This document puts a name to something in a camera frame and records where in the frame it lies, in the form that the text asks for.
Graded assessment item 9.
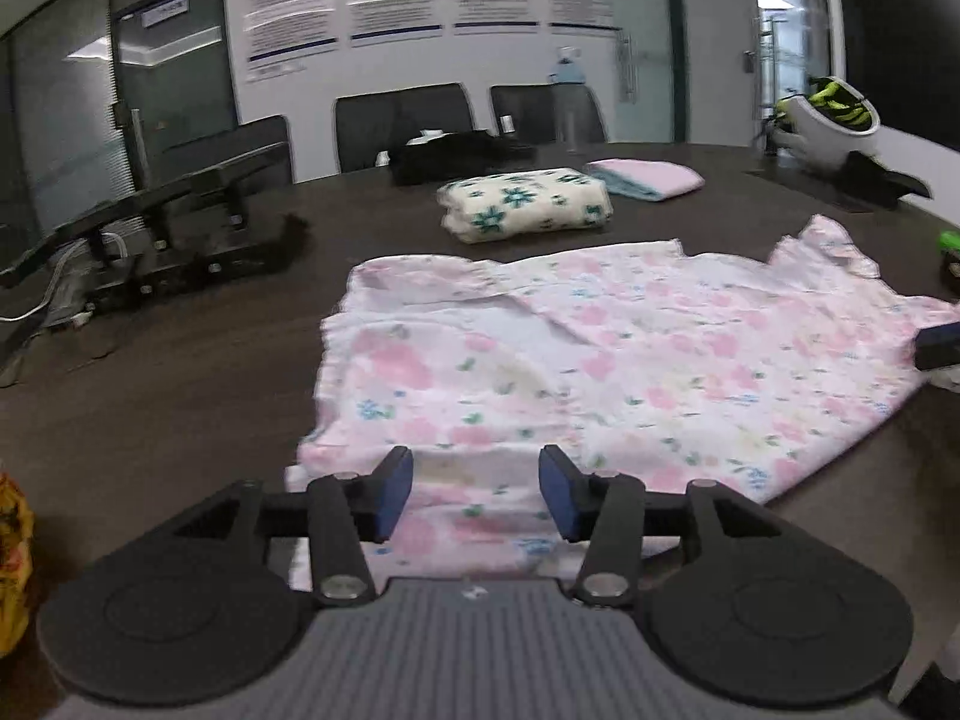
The folded pink cloth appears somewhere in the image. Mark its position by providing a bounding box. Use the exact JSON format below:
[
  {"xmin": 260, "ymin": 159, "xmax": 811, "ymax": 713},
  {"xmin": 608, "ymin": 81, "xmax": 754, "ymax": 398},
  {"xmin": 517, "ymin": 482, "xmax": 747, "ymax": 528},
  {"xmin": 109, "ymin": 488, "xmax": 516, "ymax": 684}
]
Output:
[{"xmin": 585, "ymin": 157, "xmax": 706, "ymax": 203}]

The metal door handle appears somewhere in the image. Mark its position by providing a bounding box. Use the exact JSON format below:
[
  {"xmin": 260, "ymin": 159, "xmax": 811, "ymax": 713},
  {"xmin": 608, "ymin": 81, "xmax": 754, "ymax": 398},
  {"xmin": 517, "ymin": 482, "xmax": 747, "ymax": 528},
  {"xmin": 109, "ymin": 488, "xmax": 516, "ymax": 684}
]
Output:
[
  {"xmin": 616, "ymin": 33, "xmax": 639, "ymax": 103},
  {"xmin": 133, "ymin": 109, "xmax": 149, "ymax": 197}
]

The yellow plastic bag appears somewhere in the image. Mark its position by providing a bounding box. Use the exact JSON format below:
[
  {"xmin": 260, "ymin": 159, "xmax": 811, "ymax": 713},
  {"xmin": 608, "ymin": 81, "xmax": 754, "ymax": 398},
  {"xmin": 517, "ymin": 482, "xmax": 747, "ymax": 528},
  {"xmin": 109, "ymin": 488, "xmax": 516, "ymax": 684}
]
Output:
[{"xmin": 0, "ymin": 471, "xmax": 36, "ymax": 659}]

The white cable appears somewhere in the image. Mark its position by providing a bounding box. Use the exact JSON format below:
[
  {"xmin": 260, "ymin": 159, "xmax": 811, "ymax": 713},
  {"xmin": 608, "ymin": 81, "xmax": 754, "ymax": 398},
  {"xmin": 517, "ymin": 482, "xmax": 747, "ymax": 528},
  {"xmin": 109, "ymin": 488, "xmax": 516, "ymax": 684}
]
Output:
[{"xmin": 0, "ymin": 232, "xmax": 126, "ymax": 325}]

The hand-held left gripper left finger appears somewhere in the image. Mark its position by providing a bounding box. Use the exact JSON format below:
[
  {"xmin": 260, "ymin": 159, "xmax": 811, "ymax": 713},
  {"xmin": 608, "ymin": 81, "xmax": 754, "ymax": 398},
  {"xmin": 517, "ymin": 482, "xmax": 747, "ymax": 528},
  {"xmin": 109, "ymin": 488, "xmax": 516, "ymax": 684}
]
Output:
[{"xmin": 94, "ymin": 446, "xmax": 415, "ymax": 607}]

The folded green floral cloth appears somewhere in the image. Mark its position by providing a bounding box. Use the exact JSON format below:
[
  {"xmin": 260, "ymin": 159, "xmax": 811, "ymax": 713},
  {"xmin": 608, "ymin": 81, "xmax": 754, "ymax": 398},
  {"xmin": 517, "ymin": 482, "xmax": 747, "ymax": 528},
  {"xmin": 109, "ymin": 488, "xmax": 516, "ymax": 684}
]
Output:
[{"xmin": 437, "ymin": 167, "xmax": 613, "ymax": 245}]

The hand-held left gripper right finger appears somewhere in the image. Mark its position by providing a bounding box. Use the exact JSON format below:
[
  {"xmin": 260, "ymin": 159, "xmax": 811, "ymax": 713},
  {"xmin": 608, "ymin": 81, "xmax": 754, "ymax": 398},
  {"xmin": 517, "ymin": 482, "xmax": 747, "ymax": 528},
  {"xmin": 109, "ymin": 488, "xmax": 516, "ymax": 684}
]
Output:
[{"xmin": 538, "ymin": 446, "xmax": 852, "ymax": 607}]

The white tissue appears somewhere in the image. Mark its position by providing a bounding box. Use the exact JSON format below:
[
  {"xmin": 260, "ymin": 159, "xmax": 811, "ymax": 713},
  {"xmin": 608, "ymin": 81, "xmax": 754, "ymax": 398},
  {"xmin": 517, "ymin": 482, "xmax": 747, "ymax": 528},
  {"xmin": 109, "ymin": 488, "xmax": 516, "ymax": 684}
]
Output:
[{"xmin": 375, "ymin": 130, "xmax": 452, "ymax": 166}]

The black office chair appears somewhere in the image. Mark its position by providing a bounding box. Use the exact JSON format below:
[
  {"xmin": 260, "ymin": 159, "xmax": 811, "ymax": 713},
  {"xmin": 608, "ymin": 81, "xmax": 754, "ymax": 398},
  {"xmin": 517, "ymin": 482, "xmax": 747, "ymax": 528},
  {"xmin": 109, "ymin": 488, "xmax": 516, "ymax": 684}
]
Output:
[
  {"xmin": 334, "ymin": 82, "xmax": 476, "ymax": 173},
  {"xmin": 490, "ymin": 84, "xmax": 608, "ymax": 146},
  {"xmin": 161, "ymin": 115, "xmax": 294, "ymax": 188}
]

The clear water bottle blue cap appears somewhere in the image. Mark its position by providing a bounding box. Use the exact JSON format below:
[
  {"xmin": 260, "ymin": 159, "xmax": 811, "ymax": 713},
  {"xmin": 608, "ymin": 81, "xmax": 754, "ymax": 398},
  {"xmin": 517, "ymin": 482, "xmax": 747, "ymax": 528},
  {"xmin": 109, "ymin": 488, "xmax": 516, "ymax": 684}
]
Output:
[{"xmin": 547, "ymin": 45, "xmax": 587, "ymax": 152}]

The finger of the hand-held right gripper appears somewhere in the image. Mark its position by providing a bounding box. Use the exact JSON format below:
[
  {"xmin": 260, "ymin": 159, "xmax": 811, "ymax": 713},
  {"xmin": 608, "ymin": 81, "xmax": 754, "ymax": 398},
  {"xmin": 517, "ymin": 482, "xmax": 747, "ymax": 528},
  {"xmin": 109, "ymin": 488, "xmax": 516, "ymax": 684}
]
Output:
[{"xmin": 913, "ymin": 321, "xmax": 960, "ymax": 373}]

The small wall label strip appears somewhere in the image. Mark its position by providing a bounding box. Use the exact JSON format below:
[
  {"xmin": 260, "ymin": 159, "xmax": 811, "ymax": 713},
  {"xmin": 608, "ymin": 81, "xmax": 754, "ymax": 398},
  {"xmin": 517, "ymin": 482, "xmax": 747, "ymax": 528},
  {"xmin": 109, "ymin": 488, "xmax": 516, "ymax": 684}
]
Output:
[{"xmin": 247, "ymin": 60, "xmax": 308, "ymax": 84}]

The pink floral garment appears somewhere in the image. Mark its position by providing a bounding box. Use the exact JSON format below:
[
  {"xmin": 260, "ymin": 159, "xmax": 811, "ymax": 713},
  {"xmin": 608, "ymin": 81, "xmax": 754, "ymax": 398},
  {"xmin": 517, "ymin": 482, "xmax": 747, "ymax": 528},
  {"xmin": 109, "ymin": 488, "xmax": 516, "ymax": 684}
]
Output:
[{"xmin": 285, "ymin": 214, "xmax": 960, "ymax": 592}]

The black cloth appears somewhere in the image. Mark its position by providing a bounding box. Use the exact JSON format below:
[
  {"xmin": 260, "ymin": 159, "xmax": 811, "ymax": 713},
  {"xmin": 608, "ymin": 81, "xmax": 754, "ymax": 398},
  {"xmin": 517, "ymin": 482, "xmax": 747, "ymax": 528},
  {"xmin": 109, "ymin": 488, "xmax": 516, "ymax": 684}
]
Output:
[{"xmin": 390, "ymin": 131, "xmax": 538, "ymax": 187}]

